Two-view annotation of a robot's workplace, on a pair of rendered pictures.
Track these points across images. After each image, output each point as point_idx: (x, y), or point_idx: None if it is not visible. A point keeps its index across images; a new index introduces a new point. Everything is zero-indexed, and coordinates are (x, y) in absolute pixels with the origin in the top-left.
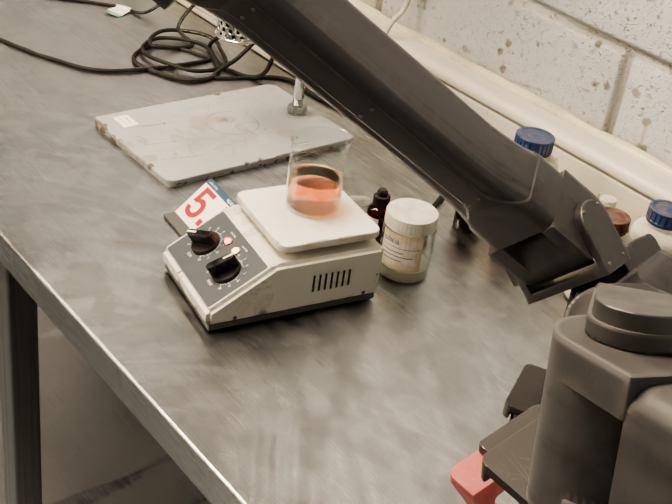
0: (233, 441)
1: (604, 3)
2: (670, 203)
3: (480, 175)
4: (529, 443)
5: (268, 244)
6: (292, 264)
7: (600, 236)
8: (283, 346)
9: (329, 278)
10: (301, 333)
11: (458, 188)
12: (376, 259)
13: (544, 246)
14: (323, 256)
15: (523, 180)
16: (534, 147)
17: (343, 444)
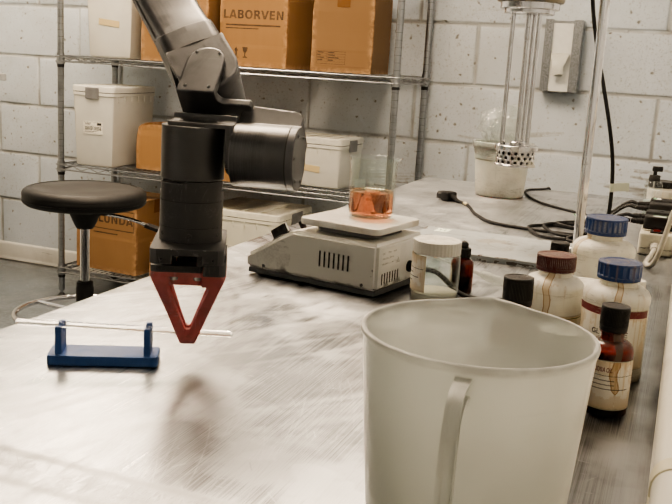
0: (145, 289)
1: None
2: (635, 262)
3: (150, 18)
4: None
5: (314, 227)
6: (306, 235)
7: (196, 68)
8: (267, 287)
9: (332, 258)
10: (291, 289)
11: (151, 35)
12: (370, 255)
13: None
14: (329, 236)
15: (174, 26)
16: (590, 222)
17: (183, 309)
